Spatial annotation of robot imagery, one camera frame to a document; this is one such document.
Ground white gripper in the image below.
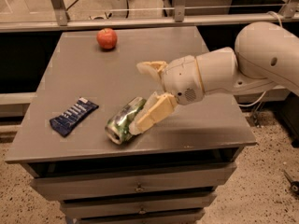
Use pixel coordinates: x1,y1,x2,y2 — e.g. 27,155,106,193
129,55,204,135

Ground green soda can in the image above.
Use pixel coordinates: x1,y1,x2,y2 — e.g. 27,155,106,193
105,97,146,145

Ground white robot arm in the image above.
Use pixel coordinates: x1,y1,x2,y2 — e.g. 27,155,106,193
129,22,299,135

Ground red apple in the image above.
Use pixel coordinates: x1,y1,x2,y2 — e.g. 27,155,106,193
96,28,118,49

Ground grey drawer cabinet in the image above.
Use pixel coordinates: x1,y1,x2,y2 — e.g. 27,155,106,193
7,27,255,224

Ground blue snack packet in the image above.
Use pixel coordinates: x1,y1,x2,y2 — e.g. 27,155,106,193
50,97,99,137

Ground top grey drawer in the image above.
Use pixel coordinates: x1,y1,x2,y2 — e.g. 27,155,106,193
31,162,236,201

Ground grey drawer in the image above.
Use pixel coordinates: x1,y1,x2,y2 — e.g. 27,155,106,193
61,192,216,218
31,162,236,201
79,209,205,224

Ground middle grey drawer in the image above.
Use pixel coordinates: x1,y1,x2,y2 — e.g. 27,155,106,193
61,192,216,218

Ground bottom grey drawer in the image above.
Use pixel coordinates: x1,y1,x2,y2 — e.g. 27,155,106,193
79,209,205,224

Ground black caster wheel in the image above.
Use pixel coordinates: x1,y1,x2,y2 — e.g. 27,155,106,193
283,170,299,195

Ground metal railing frame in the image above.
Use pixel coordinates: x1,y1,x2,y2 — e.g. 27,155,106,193
0,0,298,33

